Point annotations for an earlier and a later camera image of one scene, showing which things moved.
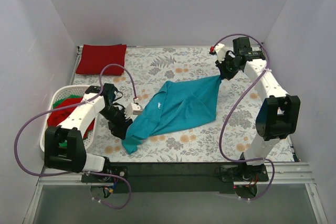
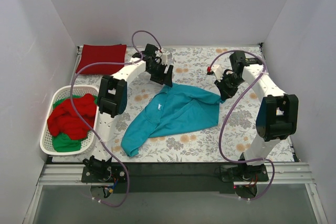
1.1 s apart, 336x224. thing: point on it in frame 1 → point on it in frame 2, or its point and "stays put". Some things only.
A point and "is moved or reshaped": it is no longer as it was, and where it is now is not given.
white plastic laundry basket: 60,92 stays put
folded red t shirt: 94,57 stays put
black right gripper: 226,69 → 224,87
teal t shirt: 181,105 is moved or reshaped
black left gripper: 119,125 → 163,74
